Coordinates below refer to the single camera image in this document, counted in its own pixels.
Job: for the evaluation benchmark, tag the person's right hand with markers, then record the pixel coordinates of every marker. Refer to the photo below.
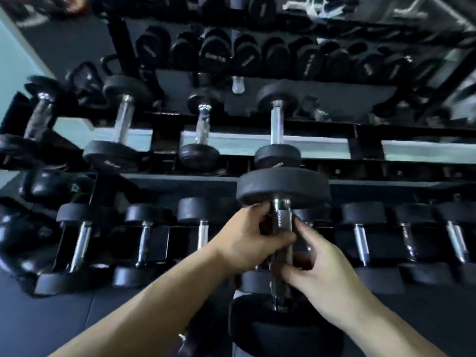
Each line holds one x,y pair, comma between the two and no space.
334,286

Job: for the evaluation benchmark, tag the person's left hand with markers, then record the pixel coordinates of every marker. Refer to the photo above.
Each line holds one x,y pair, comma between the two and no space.
249,245

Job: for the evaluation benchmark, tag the large black round dumbbell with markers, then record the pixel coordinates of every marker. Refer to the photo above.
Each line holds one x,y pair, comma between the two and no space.
282,185

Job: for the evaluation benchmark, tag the row of black dumbbells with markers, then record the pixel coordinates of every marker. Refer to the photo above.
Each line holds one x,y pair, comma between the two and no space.
362,211

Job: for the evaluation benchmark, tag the medium black round dumbbell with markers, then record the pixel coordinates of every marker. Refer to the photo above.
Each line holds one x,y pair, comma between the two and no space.
124,115
277,122

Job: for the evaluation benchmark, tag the small black round dumbbell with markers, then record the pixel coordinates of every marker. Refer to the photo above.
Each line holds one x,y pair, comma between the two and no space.
202,126
41,115

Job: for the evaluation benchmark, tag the black metal dumbbell rack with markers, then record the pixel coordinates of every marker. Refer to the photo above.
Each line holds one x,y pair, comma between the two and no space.
163,141

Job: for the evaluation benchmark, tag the person's left forearm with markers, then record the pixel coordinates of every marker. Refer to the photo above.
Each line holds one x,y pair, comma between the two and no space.
148,319

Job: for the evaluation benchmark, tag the black rubber floor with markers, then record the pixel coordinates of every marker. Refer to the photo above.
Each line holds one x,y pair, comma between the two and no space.
55,323

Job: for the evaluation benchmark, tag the glossy black kettlebell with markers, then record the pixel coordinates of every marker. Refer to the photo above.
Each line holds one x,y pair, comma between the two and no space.
44,187
22,234

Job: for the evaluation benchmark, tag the large wall mirror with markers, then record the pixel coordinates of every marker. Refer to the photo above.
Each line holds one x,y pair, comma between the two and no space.
178,85

